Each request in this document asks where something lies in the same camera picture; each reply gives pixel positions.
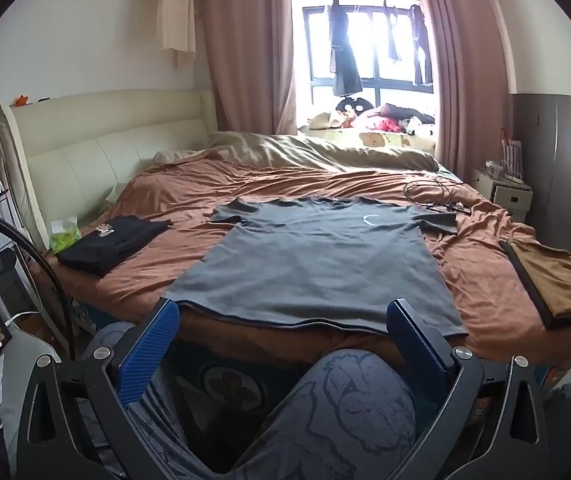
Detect grey wardrobe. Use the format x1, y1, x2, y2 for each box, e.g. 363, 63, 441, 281
510, 92, 571, 261

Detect white charging cable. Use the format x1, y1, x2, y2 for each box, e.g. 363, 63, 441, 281
8, 311, 41, 328

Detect white nightstand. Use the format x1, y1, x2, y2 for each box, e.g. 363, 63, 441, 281
470, 167, 535, 222

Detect black braided cable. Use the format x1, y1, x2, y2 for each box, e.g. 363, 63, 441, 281
0, 202, 75, 363

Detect black folded t-shirt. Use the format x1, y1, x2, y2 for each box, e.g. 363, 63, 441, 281
56, 215, 174, 278

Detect thin black cable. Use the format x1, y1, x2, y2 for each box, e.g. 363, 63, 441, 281
404, 177, 467, 207

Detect green tissue pack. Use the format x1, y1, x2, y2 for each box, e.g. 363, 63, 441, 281
48, 215, 82, 255

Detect yellow bear print cushion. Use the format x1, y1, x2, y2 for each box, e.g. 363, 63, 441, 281
325, 127, 437, 157

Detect grey t-shirt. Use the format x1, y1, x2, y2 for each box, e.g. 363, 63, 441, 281
163, 196, 470, 337

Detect white and red rack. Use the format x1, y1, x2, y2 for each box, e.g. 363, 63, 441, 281
499, 129, 525, 184

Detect pile of clothes at window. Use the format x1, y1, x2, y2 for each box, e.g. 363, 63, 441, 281
309, 95, 437, 137

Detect blue cartoon bed sheet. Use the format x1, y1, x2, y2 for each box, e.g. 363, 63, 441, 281
166, 310, 326, 411

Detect folded brown and black clothes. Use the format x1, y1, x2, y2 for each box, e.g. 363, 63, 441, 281
498, 239, 571, 331

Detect black metal frame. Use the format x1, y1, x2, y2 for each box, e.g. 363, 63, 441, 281
428, 200, 472, 214

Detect brown fleece blanket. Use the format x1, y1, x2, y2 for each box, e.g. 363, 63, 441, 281
40, 157, 571, 361

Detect large dark hanging garment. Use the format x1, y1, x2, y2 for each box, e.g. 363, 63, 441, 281
328, 0, 365, 98

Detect pale pillow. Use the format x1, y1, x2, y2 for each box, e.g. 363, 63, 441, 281
153, 146, 216, 166

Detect window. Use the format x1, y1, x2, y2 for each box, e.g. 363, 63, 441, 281
288, 0, 439, 106

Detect cream leather cushion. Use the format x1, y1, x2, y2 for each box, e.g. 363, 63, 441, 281
0, 100, 49, 251

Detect small dark hanging garment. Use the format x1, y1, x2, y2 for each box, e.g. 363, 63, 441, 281
384, 2, 402, 62

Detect person's left leg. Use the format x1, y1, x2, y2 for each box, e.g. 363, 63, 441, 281
86, 322, 201, 480

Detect person's leg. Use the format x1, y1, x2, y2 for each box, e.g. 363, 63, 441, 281
230, 347, 419, 480
86, 322, 201, 480

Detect cream hanging cloth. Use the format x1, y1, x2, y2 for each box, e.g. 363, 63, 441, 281
158, 0, 197, 68

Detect cream leather headboard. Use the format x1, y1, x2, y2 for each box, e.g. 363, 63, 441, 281
8, 89, 219, 251

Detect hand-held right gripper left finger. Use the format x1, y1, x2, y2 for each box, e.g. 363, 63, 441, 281
13, 299, 206, 480

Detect person's right leg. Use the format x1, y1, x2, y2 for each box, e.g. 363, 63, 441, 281
230, 347, 419, 480

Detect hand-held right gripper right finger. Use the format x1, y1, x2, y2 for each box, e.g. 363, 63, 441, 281
387, 299, 559, 480

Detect pink curtain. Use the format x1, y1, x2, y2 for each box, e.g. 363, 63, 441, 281
409, 0, 517, 181
200, 0, 312, 136

